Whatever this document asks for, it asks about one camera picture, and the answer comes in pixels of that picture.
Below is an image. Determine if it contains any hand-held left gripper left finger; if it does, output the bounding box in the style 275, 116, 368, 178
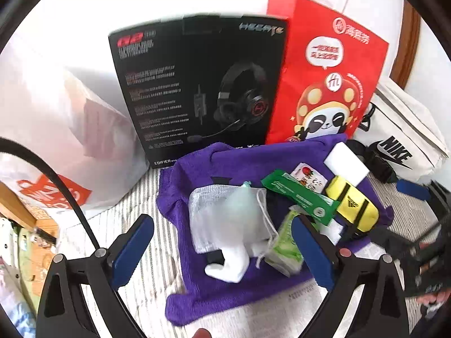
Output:
37, 213, 154, 338

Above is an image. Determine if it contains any white sponge block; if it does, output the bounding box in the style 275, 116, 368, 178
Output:
323, 141, 370, 185

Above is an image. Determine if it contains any green tissue pack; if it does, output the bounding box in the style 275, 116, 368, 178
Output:
264, 209, 305, 277

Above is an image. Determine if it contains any black headset box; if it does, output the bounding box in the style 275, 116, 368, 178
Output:
107, 13, 289, 168

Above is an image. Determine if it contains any red paper gift bag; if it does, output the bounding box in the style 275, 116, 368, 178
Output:
264, 0, 390, 145

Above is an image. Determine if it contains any pink cartoon blanket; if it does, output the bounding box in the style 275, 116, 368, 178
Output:
0, 264, 39, 328

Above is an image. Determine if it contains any striped bed sheet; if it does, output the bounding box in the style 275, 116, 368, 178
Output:
53, 167, 451, 338

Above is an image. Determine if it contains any white waist bag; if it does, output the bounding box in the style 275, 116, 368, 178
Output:
352, 77, 451, 185

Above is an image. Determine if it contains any mint green cloth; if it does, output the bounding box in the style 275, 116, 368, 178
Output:
227, 181, 261, 226

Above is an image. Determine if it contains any white plastic shopping bag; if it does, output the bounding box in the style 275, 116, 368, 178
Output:
0, 35, 149, 215

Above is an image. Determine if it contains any green packet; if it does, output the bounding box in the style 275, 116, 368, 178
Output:
261, 169, 339, 224

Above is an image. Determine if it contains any black cable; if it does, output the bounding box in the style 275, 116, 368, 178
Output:
0, 137, 103, 251

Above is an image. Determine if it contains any person's right hand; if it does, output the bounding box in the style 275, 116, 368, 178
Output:
417, 290, 451, 321

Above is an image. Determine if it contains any purple towel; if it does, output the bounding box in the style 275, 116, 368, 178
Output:
157, 134, 393, 326

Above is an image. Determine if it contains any brown wooden door frame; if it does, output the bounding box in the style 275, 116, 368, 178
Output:
391, 0, 421, 85

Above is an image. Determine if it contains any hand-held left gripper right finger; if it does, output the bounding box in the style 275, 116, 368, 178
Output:
291, 215, 411, 338

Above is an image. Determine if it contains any yellow zip pouch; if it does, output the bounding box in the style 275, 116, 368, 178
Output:
325, 175, 379, 235

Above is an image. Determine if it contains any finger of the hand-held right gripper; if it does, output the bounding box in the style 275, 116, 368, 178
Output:
396, 179, 451, 219
370, 225, 420, 254

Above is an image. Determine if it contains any newspaper sheet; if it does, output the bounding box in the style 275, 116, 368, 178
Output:
190, 278, 356, 338

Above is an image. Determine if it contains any white cartoon sticker card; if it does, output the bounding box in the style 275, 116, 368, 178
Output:
292, 162, 330, 194

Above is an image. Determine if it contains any translucent white drawstring pouch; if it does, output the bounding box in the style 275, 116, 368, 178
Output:
188, 183, 279, 264

